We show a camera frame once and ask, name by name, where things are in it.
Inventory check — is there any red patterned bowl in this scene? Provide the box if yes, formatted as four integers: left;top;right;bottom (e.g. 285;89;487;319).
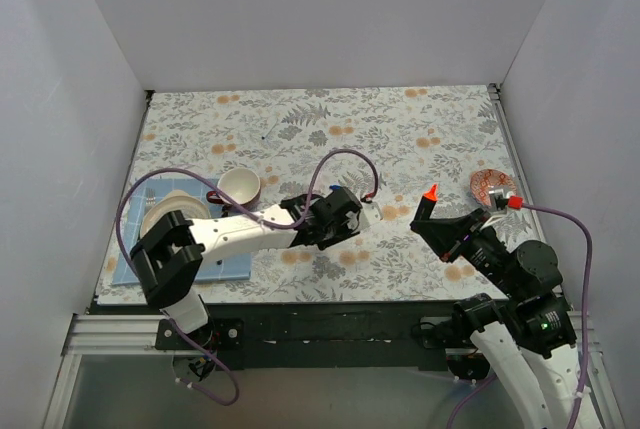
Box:
470;169;517;206

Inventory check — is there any thin white pen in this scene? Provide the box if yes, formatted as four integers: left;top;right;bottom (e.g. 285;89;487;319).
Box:
261;121;279;140

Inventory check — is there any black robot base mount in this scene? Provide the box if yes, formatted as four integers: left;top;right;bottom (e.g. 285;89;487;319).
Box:
154;302;490;381

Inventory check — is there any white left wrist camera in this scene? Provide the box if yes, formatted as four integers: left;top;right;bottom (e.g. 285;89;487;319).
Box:
358;202;383;232

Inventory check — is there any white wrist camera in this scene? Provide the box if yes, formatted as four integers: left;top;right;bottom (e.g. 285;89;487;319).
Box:
485;186;523;226
358;202;383;232

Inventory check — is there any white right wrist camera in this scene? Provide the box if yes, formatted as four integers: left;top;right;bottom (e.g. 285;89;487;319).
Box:
485;186;523;226

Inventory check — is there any black orange highlighter marker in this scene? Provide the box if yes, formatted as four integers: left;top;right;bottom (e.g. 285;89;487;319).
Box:
414;184;438;221

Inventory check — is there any light blue checkered cloth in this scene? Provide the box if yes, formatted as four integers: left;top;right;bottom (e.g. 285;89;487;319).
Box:
121;176;252;283

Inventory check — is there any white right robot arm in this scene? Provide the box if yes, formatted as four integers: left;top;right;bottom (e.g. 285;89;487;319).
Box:
410;209;602;428

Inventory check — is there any brown white mug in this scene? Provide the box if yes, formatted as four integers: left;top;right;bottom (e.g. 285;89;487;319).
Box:
206;167;262;209

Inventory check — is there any cream ceramic plate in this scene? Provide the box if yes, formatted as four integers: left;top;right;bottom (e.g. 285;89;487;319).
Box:
139;190;211;238

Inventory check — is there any silver fork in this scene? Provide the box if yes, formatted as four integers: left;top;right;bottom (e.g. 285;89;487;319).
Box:
145;187;156;212

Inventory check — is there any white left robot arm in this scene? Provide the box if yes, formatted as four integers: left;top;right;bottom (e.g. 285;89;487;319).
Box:
129;186;369;349

